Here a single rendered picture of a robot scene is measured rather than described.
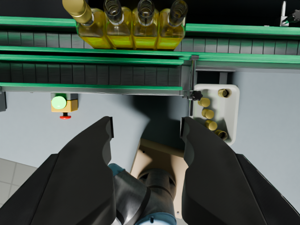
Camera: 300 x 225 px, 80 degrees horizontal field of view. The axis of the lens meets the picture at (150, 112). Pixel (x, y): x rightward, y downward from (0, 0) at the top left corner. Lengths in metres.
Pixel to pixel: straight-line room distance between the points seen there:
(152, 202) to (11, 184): 1.62
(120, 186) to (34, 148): 0.48
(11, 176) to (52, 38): 1.50
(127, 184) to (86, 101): 0.39
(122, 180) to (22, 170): 1.48
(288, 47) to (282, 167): 0.50
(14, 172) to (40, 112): 1.17
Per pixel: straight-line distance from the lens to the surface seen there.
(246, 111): 0.84
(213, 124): 0.72
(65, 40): 0.65
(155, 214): 0.51
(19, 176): 1.94
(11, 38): 0.73
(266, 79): 0.88
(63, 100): 0.68
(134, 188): 0.51
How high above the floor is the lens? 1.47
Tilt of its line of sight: 82 degrees down
